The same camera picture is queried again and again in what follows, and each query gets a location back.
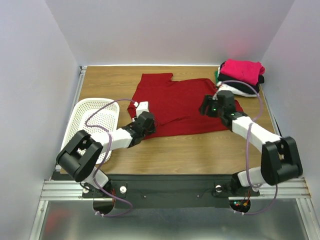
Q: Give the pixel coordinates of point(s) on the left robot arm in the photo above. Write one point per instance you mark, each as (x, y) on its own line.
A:
(80, 155)

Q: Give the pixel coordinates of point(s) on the white folded t shirt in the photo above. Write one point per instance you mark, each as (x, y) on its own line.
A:
(234, 90)

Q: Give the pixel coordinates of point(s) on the pink folded t shirt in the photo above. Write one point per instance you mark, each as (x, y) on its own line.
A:
(243, 70)

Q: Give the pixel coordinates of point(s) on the green folded t shirt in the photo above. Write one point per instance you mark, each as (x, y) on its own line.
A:
(216, 74)

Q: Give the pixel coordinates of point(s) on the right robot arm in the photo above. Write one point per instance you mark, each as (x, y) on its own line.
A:
(280, 158)

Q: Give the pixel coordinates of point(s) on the white perforated plastic basket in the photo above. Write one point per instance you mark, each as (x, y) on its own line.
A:
(93, 115)

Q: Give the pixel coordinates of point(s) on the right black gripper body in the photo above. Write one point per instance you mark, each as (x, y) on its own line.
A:
(206, 107)

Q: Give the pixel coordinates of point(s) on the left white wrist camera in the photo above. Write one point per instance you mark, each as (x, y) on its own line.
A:
(141, 107)

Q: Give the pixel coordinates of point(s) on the black folded t shirt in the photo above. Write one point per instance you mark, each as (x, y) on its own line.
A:
(239, 86)

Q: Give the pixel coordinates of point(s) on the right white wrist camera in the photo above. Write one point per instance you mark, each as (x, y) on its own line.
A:
(221, 87)

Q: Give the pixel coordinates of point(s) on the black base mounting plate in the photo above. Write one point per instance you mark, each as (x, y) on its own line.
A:
(144, 191)

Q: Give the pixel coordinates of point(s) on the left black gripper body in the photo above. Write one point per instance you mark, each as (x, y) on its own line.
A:
(151, 130)

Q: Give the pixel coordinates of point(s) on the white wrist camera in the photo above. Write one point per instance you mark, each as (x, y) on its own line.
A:
(221, 87)
(141, 107)

